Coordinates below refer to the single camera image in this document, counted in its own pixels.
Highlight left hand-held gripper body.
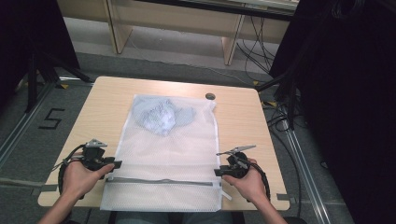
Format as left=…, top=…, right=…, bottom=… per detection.
left=81, top=138, right=116, bottom=172

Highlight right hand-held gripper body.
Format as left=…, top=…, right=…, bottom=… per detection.
left=216, top=144, right=257, bottom=179

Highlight white mesh laundry bag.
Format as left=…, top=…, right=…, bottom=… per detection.
left=100, top=93, right=223, bottom=213

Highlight person's right hand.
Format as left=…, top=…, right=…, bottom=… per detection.
left=222, top=158, right=270, bottom=206

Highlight person's left hand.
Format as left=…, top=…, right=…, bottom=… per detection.
left=62, top=160, right=116, bottom=201

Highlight light blue crumpled cloth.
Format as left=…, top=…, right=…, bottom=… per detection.
left=132, top=96, right=197, bottom=137

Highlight black metal stand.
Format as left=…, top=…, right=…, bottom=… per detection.
left=23, top=50, right=95, bottom=114
left=255, top=69, right=301, bottom=132

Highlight black curtain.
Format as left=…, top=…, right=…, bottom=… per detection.
left=0, top=0, right=80, bottom=105
left=269, top=0, right=396, bottom=224

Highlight light wooden desk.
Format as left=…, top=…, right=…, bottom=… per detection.
left=56, top=0, right=301, bottom=66

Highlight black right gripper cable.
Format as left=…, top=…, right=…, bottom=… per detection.
left=247, top=161, right=272, bottom=203

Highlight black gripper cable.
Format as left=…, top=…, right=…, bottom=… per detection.
left=247, top=161, right=272, bottom=203
left=51, top=144, right=87, bottom=200

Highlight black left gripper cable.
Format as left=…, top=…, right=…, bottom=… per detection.
left=51, top=144, right=87, bottom=200

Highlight black cables on floor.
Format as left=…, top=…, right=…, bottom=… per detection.
left=261, top=101, right=303, bottom=218

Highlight aluminium floor rail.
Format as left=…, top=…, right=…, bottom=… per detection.
left=279, top=118, right=329, bottom=224
left=0, top=79, right=54, bottom=169

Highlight black cables under desk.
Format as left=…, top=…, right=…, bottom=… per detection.
left=235, top=14, right=278, bottom=82

